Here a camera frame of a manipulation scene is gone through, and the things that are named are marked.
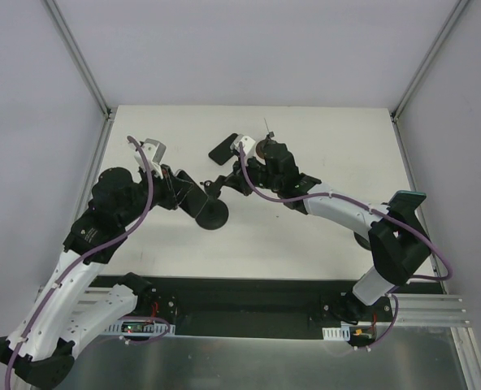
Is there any black phone stand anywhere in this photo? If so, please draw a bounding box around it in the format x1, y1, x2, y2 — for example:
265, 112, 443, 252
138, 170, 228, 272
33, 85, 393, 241
349, 204, 416, 257
196, 180, 229, 231

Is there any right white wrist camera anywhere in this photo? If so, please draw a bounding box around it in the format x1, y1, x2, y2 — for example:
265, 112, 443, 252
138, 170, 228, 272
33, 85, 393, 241
230, 134, 258, 158

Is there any brown disc small stand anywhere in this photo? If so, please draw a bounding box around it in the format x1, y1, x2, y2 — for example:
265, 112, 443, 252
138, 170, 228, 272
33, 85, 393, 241
255, 119, 277, 161

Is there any right white cable duct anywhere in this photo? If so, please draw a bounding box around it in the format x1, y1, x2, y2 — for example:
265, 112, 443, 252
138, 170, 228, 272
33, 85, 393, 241
322, 326, 351, 342

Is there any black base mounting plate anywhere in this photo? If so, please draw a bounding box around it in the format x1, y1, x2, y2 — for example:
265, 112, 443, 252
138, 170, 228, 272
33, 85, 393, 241
105, 276, 396, 339

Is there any right aluminium frame post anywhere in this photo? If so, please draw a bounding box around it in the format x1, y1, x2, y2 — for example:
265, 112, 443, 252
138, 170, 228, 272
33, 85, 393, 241
390, 0, 473, 124

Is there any black phone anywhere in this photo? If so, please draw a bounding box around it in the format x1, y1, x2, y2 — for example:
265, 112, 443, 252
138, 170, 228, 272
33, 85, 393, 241
388, 190, 427, 214
208, 133, 238, 166

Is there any aluminium frame post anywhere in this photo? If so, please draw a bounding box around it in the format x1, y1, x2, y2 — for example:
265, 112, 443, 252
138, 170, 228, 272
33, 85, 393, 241
390, 0, 473, 124
41, 0, 114, 119

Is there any left aluminium frame post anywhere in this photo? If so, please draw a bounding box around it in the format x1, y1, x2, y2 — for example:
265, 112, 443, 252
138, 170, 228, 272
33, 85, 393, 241
41, 0, 114, 119

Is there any front aluminium rail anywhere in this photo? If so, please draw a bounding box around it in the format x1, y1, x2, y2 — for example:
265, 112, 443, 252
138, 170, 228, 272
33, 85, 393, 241
72, 287, 472, 327

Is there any white cable duct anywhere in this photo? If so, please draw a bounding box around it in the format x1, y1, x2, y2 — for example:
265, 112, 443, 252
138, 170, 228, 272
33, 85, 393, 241
322, 326, 351, 342
102, 321, 176, 337

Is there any left white cable duct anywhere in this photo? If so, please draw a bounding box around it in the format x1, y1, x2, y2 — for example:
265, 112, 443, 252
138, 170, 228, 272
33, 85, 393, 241
102, 321, 176, 337

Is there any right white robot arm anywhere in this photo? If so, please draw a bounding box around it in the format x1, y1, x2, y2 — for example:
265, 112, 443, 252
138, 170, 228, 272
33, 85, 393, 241
207, 136, 431, 321

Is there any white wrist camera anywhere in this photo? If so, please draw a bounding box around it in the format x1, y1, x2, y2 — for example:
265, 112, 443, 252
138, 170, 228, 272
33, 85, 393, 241
230, 134, 258, 158
135, 138, 167, 178

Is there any metal sheet front panel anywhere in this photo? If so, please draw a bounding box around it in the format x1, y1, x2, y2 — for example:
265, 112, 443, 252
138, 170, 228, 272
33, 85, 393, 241
59, 327, 467, 389

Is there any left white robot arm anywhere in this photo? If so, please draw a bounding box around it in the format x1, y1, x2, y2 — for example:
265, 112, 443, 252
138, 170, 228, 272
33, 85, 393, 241
0, 165, 209, 389

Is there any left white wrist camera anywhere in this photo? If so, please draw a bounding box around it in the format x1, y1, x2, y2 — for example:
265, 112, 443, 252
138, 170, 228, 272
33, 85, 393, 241
135, 138, 167, 178

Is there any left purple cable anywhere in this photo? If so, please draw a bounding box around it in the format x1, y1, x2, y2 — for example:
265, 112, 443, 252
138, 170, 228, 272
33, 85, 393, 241
2, 136, 172, 387

